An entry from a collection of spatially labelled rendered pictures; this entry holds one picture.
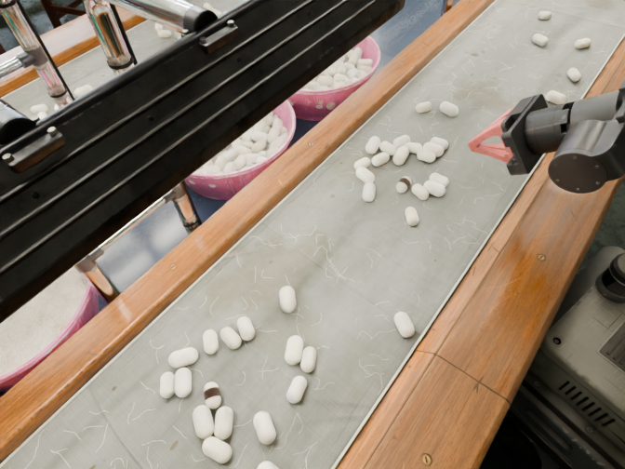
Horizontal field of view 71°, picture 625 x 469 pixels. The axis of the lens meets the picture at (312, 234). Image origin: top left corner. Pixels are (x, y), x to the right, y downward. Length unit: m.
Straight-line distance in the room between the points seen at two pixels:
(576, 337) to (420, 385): 0.50
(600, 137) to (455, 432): 0.35
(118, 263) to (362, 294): 0.42
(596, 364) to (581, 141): 0.52
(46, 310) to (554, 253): 0.71
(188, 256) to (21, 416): 0.27
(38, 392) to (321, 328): 0.35
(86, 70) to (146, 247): 0.51
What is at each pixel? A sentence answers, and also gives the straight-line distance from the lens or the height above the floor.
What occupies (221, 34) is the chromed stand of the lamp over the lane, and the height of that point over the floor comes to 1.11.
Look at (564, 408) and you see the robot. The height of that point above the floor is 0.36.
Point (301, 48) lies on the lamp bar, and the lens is 0.40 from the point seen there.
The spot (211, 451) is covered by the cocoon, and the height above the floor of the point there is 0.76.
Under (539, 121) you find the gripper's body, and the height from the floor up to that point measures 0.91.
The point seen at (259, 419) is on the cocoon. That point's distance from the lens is 0.53.
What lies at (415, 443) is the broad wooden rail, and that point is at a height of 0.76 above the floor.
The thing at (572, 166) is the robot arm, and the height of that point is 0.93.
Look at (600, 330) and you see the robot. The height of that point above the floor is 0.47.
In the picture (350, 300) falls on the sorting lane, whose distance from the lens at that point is 0.60.
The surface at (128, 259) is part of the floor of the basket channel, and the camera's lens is 0.80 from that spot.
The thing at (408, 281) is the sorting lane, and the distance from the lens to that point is 0.63.
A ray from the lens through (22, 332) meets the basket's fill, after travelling 0.73.
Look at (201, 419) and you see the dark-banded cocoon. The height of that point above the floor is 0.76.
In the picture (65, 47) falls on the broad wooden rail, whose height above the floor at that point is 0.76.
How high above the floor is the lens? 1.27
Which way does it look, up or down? 53 degrees down
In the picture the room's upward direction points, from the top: 4 degrees counter-clockwise
